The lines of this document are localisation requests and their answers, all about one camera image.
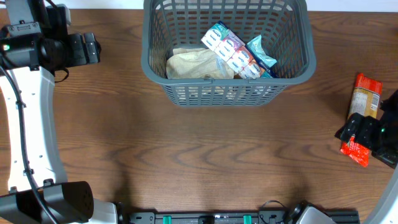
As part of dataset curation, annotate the red orange biscuit package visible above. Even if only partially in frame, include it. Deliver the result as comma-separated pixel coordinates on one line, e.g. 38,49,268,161
340,73,383,167

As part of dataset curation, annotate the plain beige pouch bag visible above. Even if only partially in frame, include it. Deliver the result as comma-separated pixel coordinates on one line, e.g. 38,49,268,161
166,48,236,79

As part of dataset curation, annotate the Kleenex pocket tissue multipack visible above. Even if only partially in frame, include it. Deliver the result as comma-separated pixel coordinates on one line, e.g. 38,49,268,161
201,21,277,79

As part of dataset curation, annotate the small teal wipes packet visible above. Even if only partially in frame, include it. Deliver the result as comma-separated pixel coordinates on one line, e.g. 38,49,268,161
246,35,277,68

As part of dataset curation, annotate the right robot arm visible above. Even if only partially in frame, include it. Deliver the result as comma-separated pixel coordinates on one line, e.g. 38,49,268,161
282,92,397,224

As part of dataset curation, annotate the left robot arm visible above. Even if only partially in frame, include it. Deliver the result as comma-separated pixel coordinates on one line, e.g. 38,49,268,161
1,0,119,223

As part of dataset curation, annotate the grey plastic slatted basket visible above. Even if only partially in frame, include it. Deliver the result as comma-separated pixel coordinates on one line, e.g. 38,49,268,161
141,0,317,106

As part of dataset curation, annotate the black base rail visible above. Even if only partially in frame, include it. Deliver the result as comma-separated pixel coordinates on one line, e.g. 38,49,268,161
117,200,361,224

